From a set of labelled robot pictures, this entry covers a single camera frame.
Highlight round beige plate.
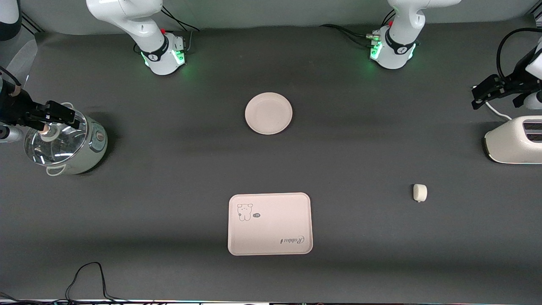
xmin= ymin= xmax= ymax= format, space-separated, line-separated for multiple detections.
xmin=245 ymin=92 xmax=293 ymax=135

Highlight beige tray with bear print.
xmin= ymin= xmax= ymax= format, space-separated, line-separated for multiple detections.
xmin=228 ymin=193 xmax=313 ymax=256

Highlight glass pot lid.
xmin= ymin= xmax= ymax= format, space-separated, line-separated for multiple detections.
xmin=24 ymin=107 xmax=88 ymax=166

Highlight pale green electric pot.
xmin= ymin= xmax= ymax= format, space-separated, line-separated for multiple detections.
xmin=24 ymin=103 xmax=108 ymax=176

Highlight white toaster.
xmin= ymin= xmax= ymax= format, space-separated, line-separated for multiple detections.
xmin=484 ymin=116 xmax=542 ymax=164

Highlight white toaster power cable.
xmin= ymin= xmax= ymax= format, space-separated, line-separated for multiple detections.
xmin=472 ymin=85 xmax=513 ymax=121

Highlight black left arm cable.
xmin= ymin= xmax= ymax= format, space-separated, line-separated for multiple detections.
xmin=497 ymin=28 xmax=542 ymax=81

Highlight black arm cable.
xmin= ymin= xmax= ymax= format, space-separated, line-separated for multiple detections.
xmin=0 ymin=66 xmax=22 ymax=98
xmin=497 ymin=28 xmax=542 ymax=81

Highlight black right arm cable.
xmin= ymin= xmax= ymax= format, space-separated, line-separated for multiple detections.
xmin=0 ymin=66 xmax=22 ymax=98

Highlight black metal frame rail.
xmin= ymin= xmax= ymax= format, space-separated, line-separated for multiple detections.
xmin=19 ymin=12 xmax=45 ymax=34

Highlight black right base cables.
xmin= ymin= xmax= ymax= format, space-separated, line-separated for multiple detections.
xmin=161 ymin=5 xmax=200 ymax=53

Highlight black base cables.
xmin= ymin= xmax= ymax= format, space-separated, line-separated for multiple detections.
xmin=161 ymin=5 xmax=200 ymax=53
xmin=320 ymin=8 xmax=396 ymax=48

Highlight black cable on table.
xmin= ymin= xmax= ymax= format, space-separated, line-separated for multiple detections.
xmin=0 ymin=262 xmax=127 ymax=305

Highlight black left base cables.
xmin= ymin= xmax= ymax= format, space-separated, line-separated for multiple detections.
xmin=320 ymin=8 xmax=396 ymax=48

